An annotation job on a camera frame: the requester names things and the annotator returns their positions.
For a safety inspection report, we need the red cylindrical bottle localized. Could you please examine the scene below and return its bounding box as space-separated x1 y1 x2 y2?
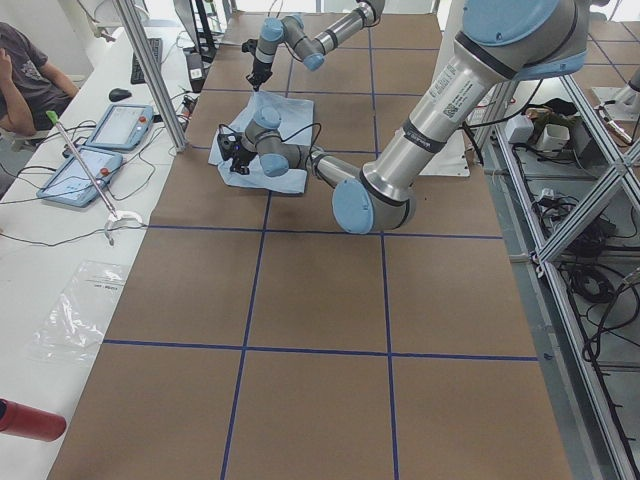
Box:
1 399 67 442

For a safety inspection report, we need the teach pendant near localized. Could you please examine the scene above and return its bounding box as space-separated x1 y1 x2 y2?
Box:
36 147 123 208

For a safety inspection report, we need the teach pendant far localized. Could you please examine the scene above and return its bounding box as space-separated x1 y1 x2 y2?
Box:
85 103 154 152

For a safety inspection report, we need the black keyboard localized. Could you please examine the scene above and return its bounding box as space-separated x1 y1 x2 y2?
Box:
130 37 164 85

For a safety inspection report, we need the seated person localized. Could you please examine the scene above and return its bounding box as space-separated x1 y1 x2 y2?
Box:
1 23 79 137

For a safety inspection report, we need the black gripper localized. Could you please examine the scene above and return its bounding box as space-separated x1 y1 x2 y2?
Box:
230 144 256 174
246 58 272 86

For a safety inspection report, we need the teach pendant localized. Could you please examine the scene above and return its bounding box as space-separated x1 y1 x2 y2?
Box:
85 103 154 152
36 147 123 208

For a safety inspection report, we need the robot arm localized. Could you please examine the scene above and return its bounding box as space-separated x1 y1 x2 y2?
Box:
241 0 385 91
218 0 590 234

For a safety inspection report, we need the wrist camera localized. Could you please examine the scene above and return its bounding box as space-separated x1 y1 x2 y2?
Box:
216 133 241 161
241 39 258 55

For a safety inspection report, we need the brown paper table cover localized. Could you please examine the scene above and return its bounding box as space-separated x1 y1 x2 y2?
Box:
50 13 571 479

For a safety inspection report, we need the clear plastic bag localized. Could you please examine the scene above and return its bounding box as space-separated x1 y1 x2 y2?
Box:
25 261 131 366

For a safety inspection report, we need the aluminium frame post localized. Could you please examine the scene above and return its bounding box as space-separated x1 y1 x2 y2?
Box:
114 0 187 153

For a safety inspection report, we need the black computer mouse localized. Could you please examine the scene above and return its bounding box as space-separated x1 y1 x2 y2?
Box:
108 88 132 102

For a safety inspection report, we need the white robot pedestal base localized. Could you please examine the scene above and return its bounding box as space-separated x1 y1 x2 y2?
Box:
420 131 470 178

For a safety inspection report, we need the light blue button shirt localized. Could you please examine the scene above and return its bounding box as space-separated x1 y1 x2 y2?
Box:
208 92 314 194

